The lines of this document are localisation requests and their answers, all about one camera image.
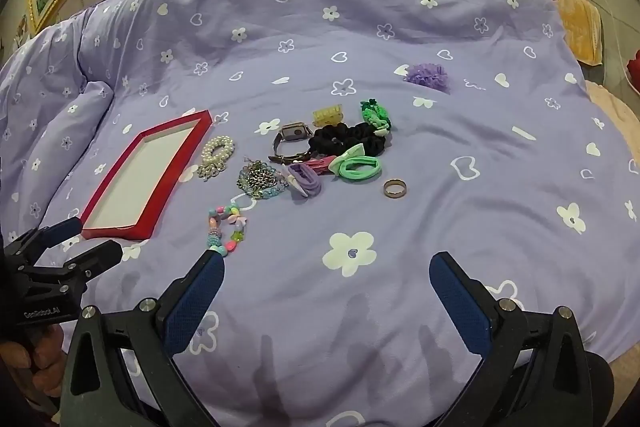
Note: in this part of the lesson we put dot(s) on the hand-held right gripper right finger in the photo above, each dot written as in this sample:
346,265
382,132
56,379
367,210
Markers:
460,307

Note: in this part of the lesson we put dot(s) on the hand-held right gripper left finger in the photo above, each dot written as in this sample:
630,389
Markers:
195,302

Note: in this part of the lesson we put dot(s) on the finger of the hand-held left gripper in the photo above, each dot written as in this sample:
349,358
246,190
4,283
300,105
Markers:
97,257
62,228

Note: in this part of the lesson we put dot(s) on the red jewelry tray box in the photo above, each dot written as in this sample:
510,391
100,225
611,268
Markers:
145,177

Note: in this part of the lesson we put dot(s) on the black scrunchie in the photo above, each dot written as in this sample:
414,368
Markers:
340,138

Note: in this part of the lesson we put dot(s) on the person's left hand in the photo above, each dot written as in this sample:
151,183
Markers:
42,357

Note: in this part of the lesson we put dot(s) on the pearl scrunchie with rhinestone bow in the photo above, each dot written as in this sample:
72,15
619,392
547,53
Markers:
211,147

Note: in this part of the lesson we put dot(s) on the purple bow hair clip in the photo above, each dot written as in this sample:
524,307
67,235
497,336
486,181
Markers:
305,180

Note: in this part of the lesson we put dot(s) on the pink hair clip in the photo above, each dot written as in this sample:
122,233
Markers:
321,164

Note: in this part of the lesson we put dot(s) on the yellow hair claw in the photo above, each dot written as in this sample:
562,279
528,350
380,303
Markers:
329,116

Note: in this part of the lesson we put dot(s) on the purple flower hair accessory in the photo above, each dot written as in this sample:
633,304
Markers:
425,77

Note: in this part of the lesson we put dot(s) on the red object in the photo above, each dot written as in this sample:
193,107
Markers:
635,72

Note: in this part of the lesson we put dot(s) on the purple floral blanket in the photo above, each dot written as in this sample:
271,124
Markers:
400,17

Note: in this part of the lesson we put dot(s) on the orange towel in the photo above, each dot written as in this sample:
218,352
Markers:
580,22

